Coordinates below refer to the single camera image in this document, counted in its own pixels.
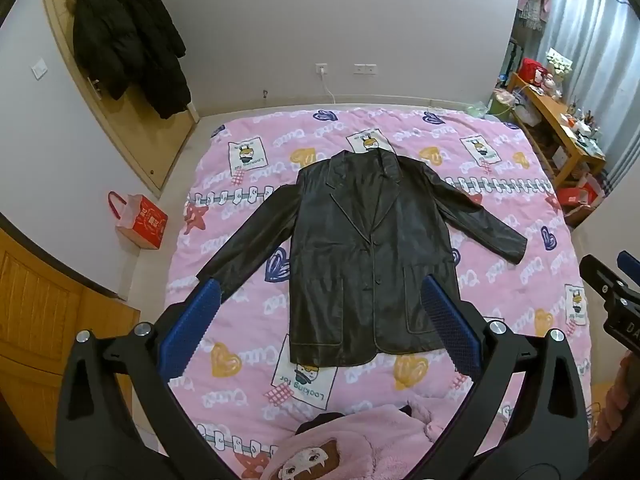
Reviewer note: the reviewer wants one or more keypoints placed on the white flower bouquet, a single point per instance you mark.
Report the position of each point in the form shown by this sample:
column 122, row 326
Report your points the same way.
column 559, row 60

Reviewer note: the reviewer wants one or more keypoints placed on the green bin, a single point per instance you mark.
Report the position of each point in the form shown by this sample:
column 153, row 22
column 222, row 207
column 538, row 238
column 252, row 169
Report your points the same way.
column 500, row 105

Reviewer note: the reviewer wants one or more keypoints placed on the white light switch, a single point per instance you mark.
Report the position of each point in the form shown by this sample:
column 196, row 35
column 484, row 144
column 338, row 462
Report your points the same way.
column 39, row 68

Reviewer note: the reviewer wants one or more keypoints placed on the dark brown leather jacket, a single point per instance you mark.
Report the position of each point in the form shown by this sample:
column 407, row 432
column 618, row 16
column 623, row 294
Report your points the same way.
column 350, row 240

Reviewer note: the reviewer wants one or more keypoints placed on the grey striped curtain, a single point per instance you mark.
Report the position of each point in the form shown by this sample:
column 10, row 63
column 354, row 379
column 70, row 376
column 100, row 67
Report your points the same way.
column 585, row 10

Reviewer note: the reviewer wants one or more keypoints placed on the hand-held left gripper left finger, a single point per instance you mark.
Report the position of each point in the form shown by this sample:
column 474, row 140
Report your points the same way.
column 192, row 327

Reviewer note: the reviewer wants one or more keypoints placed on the black puffer coat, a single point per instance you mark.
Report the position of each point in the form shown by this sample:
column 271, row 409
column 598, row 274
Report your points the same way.
column 130, row 35

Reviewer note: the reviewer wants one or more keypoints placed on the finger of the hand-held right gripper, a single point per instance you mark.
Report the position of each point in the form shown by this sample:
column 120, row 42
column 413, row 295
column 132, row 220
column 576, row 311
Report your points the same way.
column 627, row 265
column 600, row 275

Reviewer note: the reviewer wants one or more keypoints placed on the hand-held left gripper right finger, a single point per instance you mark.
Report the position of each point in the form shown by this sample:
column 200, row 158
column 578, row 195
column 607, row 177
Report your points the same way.
column 450, row 327

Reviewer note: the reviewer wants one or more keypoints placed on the beige wooden door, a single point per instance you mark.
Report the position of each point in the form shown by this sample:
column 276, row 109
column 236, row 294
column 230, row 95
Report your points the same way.
column 130, row 132

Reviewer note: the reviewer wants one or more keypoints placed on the pink printed blanket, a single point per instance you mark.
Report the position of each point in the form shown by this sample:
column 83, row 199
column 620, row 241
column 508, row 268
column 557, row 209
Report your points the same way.
column 250, row 170

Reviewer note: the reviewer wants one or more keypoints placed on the orange wooden cabinet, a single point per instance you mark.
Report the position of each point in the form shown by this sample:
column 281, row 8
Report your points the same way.
column 40, row 320

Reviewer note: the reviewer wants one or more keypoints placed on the red flat box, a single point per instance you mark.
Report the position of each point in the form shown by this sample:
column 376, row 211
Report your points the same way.
column 575, row 195

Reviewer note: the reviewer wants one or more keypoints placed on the red gift bag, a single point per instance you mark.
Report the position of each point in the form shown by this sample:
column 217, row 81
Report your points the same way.
column 145, row 222

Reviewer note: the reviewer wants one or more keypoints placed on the person's pink fluffy clothing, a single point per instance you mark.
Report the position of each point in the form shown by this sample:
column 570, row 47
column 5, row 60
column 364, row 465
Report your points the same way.
column 375, row 440

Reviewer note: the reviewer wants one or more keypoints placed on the white wall socket with plug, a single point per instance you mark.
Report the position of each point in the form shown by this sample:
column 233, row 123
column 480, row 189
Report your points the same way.
column 321, row 68

